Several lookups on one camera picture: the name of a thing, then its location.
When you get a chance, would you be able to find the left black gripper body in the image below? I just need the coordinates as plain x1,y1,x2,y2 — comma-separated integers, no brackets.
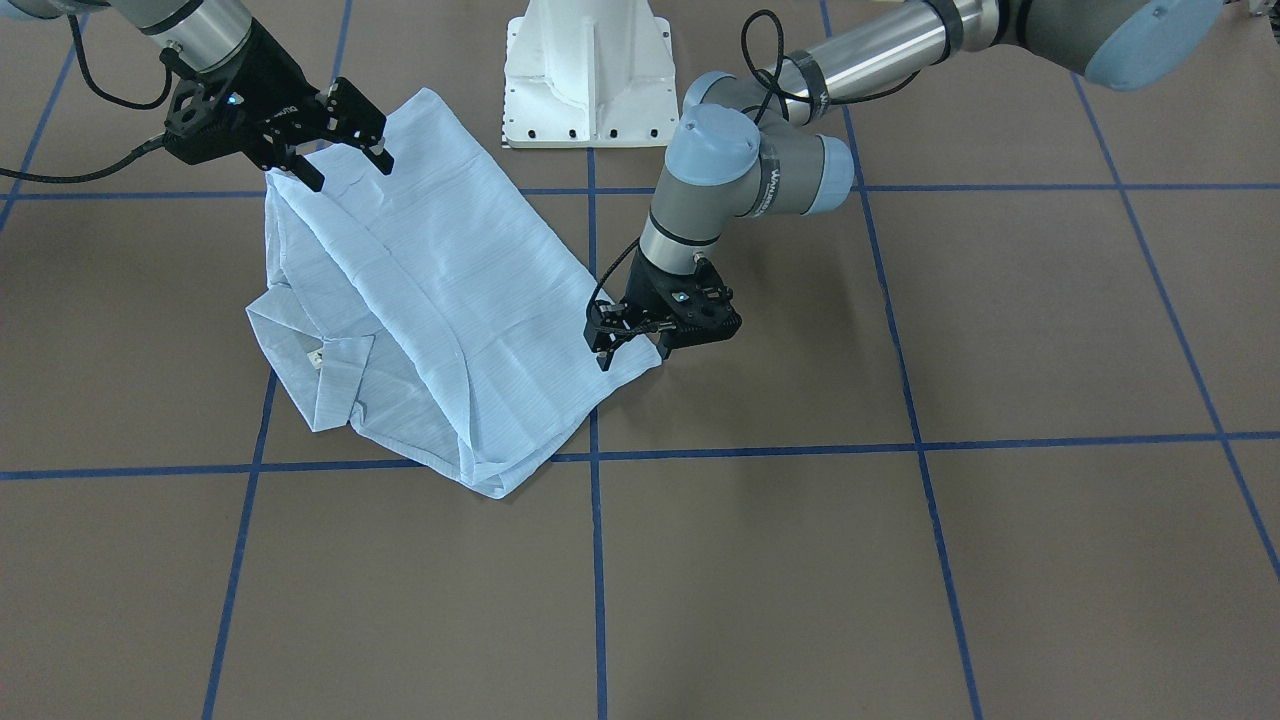
584,255,742,354

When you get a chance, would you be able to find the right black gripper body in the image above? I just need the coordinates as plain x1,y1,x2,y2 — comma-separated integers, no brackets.
163,20,387,170

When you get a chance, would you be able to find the light blue button shirt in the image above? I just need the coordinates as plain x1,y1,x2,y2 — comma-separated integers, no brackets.
246,88,660,498

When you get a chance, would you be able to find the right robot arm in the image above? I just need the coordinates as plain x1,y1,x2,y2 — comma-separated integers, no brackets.
3,1,394,192

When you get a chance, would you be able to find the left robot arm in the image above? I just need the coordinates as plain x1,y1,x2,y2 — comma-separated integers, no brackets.
584,1,1222,370

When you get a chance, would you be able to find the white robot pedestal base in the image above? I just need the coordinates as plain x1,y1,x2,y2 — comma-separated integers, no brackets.
502,1,678,149

